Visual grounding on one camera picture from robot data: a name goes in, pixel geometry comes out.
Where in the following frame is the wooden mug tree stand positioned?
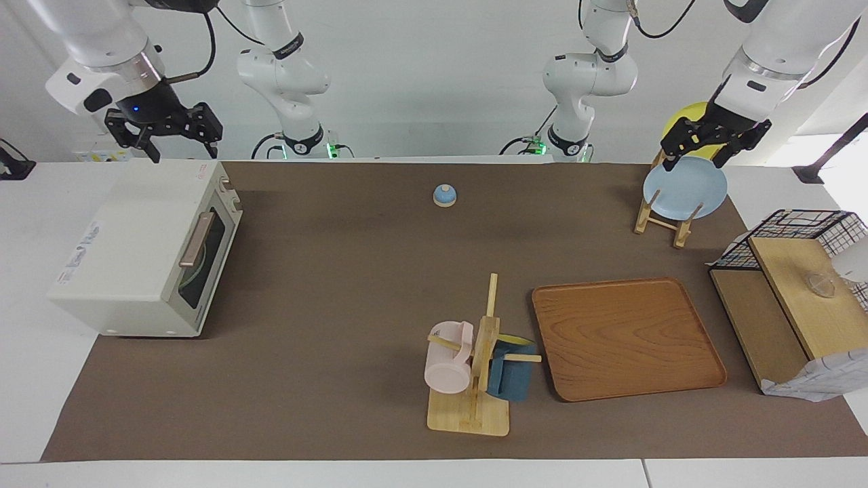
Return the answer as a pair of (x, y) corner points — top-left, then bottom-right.
(427, 273), (542, 436)

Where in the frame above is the white and yellow box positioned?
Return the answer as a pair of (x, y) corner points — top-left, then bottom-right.
(73, 144), (134, 162)

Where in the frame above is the pink mug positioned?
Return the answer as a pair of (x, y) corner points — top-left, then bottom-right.
(425, 321), (474, 394)

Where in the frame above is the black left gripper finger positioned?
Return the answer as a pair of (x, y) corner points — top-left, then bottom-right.
(661, 117), (709, 171)
(712, 121), (772, 168)

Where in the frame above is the wooden plate rack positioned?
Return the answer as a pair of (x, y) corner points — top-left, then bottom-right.
(634, 149), (704, 249)

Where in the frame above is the brown table mat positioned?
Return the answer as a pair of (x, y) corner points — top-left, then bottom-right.
(41, 161), (868, 463)

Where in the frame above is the black clamp mount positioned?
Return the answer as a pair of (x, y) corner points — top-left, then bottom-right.
(0, 139), (36, 180)

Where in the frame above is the yellow plate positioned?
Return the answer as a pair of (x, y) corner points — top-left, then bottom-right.
(663, 102), (721, 161)

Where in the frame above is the wooden cutting board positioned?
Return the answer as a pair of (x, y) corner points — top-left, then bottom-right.
(748, 237), (868, 360)

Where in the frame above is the brown wooden tray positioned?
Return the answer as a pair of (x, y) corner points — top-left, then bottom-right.
(532, 277), (728, 403)

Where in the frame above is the dark wooden shelf board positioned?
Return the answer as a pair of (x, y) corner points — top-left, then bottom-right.
(709, 270), (811, 390)

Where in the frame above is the black camera stand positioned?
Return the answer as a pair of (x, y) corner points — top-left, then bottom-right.
(793, 112), (868, 185)

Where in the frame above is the light blue plate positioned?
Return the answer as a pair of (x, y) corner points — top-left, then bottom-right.
(643, 157), (728, 220)

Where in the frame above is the white toaster oven body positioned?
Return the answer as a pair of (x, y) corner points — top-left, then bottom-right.
(47, 159), (243, 338)

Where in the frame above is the oven door with bronze handle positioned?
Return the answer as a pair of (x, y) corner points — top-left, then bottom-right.
(176, 178), (243, 334)

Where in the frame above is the black wire basket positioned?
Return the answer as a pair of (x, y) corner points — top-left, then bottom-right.
(709, 209), (868, 312)

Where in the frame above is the dark blue mug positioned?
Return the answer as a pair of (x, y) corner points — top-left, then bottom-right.
(487, 334), (538, 402)

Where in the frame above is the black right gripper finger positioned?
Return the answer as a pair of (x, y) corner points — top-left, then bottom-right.
(183, 102), (223, 160)
(105, 110), (161, 163)

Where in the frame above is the white checked cloth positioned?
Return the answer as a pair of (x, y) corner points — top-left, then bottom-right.
(759, 349), (868, 403)

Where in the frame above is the clear glass cup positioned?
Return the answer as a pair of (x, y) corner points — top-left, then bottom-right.
(804, 271), (839, 299)

